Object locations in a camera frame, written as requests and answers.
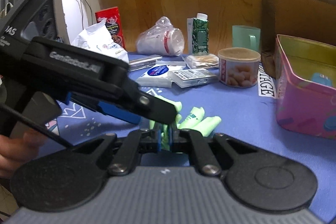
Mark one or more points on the green milk carton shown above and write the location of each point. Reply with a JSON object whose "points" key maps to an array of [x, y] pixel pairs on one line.
{"points": [[199, 35]]}

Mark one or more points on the white tissue packet blue label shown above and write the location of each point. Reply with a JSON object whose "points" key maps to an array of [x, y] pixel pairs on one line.
{"points": [[157, 71]]}

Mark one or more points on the round can beige lid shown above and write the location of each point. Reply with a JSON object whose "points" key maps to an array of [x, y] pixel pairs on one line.
{"points": [[236, 74]]}

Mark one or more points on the blue printed tablecloth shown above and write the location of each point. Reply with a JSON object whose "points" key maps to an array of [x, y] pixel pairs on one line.
{"points": [[236, 113]]}

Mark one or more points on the blue plastic bag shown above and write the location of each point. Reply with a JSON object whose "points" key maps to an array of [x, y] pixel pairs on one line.
{"points": [[321, 79]]}

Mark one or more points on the red snack box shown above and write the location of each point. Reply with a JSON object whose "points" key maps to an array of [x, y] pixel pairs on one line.
{"points": [[110, 22]]}

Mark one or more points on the mint green cup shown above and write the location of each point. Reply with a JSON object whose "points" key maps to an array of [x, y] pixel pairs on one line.
{"points": [[241, 37]]}

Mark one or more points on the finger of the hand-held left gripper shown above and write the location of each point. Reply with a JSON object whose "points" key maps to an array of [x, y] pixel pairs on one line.
{"points": [[118, 115], [157, 111]]}

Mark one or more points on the bagged stack of plastic cups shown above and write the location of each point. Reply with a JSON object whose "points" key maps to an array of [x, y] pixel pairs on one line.
{"points": [[162, 43]]}

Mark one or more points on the pink tin box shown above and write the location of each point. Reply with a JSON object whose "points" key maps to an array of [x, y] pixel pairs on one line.
{"points": [[296, 108]]}

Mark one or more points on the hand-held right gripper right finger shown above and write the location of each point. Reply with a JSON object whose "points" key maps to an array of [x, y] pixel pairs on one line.
{"points": [[171, 138]]}

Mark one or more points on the green cloth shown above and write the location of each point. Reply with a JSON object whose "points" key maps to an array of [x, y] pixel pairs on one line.
{"points": [[199, 121]]}

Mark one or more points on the bagged cotton swabs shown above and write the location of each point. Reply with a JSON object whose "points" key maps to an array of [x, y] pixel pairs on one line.
{"points": [[202, 61]]}

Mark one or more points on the brown chair back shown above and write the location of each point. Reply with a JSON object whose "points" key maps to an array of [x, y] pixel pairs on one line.
{"points": [[288, 8]]}

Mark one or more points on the white paper packet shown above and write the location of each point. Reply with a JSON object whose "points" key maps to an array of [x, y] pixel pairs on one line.
{"points": [[170, 64]]}

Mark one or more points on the white soft tissue pack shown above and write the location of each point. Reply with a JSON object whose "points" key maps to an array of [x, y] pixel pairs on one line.
{"points": [[92, 37]]}

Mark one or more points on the green white small box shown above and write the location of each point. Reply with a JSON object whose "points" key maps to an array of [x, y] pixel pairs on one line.
{"points": [[191, 78]]}

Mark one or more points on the person's left hand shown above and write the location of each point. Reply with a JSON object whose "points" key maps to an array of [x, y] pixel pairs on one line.
{"points": [[15, 155]]}

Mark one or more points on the white packet clear wrapper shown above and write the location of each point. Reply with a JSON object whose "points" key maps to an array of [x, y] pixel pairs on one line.
{"points": [[144, 62]]}

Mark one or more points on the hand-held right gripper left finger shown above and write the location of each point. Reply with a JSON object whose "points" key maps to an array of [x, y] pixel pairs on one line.
{"points": [[158, 140]]}

